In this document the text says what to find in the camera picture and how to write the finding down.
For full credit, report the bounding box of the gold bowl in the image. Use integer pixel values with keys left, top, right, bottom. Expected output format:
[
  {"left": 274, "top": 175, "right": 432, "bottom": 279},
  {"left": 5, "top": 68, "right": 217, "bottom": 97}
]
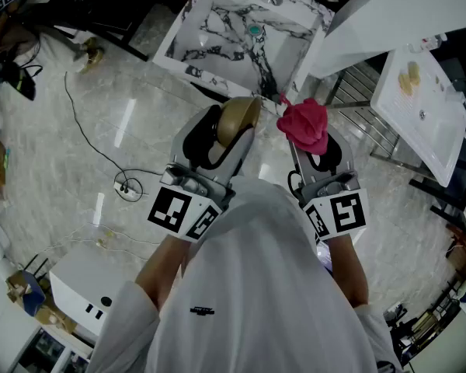
[{"left": 216, "top": 96, "right": 262, "bottom": 159}]

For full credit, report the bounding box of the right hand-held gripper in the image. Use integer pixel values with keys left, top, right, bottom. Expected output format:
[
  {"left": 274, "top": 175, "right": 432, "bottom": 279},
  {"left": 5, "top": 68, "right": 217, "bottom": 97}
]
[{"left": 287, "top": 127, "right": 370, "bottom": 244}]

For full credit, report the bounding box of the marble pattern sink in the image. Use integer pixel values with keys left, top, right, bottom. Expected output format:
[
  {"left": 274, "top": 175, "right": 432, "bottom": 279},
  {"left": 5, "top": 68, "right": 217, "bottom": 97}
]
[{"left": 151, "top": 0, "right": 335, "bottom": 108}]

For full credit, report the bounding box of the person's white t-shirt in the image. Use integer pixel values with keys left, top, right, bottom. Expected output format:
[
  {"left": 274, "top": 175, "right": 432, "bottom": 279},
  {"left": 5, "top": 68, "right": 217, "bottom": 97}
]
[{"left": 85, "top": 176, "right": 405, "bottom": 373}]

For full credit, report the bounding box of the black floor cable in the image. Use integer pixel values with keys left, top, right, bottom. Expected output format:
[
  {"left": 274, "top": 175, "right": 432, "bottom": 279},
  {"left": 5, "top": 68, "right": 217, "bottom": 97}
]
[{"left": 64, "top": 71, "right": 145, "bottom": 204}]

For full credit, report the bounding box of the metal rack frame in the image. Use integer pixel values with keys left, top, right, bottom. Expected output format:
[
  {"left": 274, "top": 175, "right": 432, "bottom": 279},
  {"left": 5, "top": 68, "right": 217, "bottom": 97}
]
[{"left": 325, "top": 62, "right": 424, "bottom": 170}]

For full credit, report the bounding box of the cardboard box with blue bag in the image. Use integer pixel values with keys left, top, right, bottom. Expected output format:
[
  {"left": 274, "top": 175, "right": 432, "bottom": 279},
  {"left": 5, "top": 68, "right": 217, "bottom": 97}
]
[{"left": 6, "top": 269, "right": 48, "bottom": 319}]

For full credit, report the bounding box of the person's right forearm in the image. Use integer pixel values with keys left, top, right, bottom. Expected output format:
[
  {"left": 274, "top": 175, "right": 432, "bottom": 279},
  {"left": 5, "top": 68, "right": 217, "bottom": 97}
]
[{"left": 325, "top": 233, "right": 370, "bottom": 309}]

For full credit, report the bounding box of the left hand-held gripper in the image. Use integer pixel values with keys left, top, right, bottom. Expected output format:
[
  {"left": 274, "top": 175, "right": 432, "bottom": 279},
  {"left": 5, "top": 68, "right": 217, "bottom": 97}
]
[{"left": 146, "top": 104, "right": 254, "bottom": 244}]

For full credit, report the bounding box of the pink cloth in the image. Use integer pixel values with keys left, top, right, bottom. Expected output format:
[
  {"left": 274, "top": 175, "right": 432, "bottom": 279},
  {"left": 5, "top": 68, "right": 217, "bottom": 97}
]
[{"left": 276, "top": 93, "right": 330, "bottom": 155}]

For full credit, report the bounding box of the white floor cable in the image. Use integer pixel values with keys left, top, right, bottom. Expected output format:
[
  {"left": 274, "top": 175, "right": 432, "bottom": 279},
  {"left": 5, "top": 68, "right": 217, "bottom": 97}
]
[{"left": 34, "top": 223, "right": 161, "bottom": 256}]

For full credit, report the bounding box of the pale yellow sponge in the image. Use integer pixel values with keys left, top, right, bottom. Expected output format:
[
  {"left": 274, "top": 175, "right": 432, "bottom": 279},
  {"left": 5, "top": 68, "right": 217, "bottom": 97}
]
[
  {"left": 398, "top": 71, "right": 415, "bottom": 95},
  {"left": 406, "top": 61, "right": 422, "bottom": 84}
]

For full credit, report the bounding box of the white power strip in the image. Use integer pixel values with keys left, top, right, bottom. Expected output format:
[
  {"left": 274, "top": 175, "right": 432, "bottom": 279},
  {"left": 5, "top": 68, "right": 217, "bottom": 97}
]
[{"left": 113, "top": 180, "right": 139, "bottom": 201}]

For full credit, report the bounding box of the person's left forearm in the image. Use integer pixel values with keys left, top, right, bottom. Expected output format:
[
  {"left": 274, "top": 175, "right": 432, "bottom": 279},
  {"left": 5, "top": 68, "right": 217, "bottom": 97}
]
[{"left": 134, "top": 233, "right": 203, "bottom": 311}]

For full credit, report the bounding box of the white plastic drainer tray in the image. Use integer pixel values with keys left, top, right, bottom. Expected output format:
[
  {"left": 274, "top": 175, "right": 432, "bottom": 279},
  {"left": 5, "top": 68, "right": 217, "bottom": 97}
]
[{"left": 370, "top": 47, "right": 466, "bottom": 188}]

